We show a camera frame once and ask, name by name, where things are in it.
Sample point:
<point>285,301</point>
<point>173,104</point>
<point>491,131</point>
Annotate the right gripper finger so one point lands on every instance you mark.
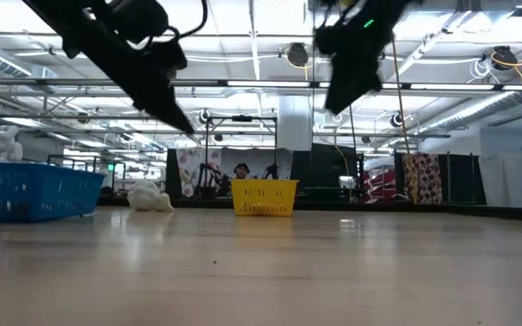
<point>361,86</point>
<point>340,93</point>

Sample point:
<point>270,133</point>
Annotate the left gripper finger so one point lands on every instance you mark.
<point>180,103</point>
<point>168,111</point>

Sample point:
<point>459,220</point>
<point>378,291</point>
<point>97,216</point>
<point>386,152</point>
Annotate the small cream garlic bulb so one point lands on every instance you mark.
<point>165,204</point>

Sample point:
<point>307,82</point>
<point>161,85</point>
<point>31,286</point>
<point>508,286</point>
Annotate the black background robot arm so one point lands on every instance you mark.
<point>209,177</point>
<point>270,171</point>

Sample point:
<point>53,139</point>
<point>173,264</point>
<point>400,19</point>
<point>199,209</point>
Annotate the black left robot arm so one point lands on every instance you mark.
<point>61,18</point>

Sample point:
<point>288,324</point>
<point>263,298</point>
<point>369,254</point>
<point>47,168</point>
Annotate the yellow tag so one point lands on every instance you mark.
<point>347,2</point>

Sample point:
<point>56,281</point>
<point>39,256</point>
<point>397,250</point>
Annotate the white pillar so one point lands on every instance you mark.
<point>295,122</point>

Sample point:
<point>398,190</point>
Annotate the white floral cloth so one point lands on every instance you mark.
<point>188,165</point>

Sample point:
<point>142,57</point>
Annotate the long ceiling light bar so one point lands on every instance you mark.
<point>265,83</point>

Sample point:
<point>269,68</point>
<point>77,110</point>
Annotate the black partition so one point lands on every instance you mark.
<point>322,172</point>
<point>462,179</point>

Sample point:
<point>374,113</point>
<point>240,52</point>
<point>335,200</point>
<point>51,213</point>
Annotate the large white garlic bulb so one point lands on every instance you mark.
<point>144,198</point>

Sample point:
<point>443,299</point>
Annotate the person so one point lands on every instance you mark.
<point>241,171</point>

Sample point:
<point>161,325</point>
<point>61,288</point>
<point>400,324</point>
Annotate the plain white sheet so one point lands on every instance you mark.
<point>261,158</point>

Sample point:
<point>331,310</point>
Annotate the red shelf rack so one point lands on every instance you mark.
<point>381,185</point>

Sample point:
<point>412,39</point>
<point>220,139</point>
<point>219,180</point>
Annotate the brown patterned cloth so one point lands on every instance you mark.
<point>424,179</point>

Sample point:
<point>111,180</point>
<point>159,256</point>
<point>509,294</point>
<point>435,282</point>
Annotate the yellow plastic basket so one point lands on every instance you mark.
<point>263,197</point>

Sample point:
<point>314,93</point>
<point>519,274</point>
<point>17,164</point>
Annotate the white blocky figure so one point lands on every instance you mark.
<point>3,147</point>

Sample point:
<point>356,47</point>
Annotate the blue plastic basket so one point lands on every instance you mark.
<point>30,192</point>

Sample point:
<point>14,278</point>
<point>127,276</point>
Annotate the white panel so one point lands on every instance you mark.
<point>508,181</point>

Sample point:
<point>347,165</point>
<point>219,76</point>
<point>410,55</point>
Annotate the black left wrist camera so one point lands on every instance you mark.
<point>138,18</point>

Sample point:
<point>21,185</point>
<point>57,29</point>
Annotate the black metal gantry frame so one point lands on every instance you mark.
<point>241,118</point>

